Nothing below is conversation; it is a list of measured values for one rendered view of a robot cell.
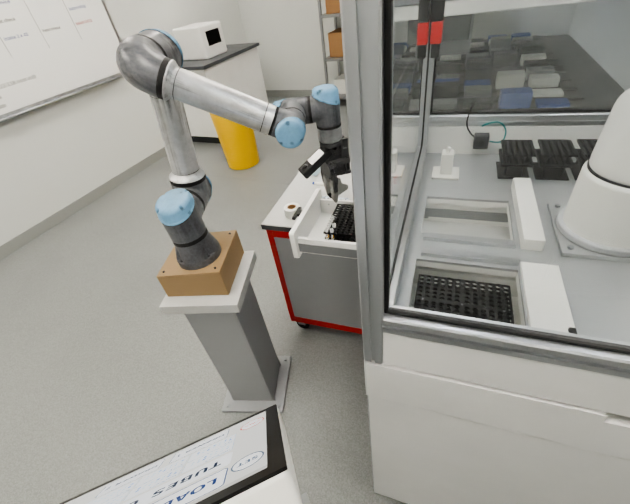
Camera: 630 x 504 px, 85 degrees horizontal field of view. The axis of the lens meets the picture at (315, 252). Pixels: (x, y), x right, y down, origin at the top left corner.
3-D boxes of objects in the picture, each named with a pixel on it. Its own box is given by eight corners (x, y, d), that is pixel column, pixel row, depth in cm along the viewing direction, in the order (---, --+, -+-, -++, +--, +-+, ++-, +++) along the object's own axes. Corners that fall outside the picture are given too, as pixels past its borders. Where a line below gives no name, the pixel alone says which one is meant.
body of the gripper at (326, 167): (353, 174, 113) (350, 138, 105) (330, 182, 110) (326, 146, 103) (341, 166, 118) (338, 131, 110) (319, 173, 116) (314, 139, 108)
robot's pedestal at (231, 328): (222, 412, 165) (154, 309, 117) (237, 357, 188) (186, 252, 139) (283, 413, 161) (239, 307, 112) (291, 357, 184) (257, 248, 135)
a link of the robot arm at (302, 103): (269, 109, 93) (309, 103, 92) (273, 96, 102) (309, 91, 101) (275, 137, 98) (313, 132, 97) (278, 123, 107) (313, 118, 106)
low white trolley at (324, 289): (291, 331, 196) (260, 224, 148) (323, 260, 240) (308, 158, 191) (394, 352, 177) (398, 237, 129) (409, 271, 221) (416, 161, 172)
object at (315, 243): (299, 252, 118) (297, 238, 114) (322, 211, 136) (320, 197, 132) (420, 267, 105) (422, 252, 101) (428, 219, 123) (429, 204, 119)
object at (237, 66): (183, 143, 451) (141, 36, 373) (233, 112, 527) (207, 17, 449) (227, 147, 423) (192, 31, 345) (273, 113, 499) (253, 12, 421)
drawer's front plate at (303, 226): (294, 258, 118) (288, 233, 111) (319, 211, 139) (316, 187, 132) (298, 259, 118) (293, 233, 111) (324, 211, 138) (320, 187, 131)
